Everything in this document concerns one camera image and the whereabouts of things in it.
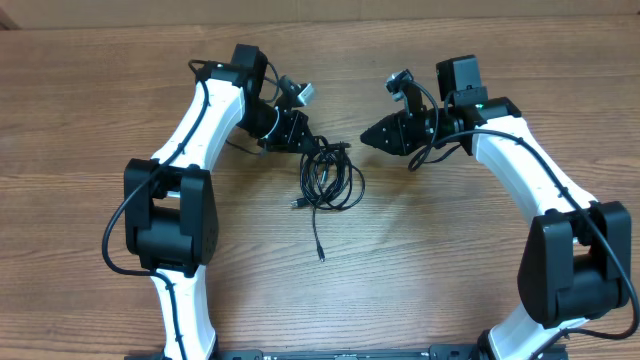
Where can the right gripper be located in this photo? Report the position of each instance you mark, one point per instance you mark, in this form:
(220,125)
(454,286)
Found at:
(406,132)

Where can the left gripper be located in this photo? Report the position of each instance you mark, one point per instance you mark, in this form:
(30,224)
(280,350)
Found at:
(297,126)

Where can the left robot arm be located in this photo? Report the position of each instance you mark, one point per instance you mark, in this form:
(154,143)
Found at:
(169,209)

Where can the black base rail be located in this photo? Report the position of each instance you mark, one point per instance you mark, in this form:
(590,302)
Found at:
(345,355)

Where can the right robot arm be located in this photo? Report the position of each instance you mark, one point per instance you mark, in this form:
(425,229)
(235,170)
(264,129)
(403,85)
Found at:
(576,264)

